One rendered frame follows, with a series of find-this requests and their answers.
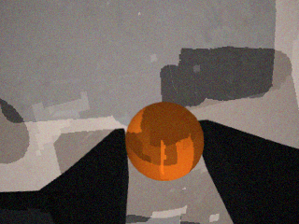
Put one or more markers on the brown ball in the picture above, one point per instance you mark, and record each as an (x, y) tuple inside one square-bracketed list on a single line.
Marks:
[(164, 141)]

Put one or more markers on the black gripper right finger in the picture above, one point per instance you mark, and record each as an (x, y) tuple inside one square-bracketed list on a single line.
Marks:
[(258, 179)]

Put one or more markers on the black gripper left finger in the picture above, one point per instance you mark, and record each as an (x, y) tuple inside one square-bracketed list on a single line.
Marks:
[(92, 191)]

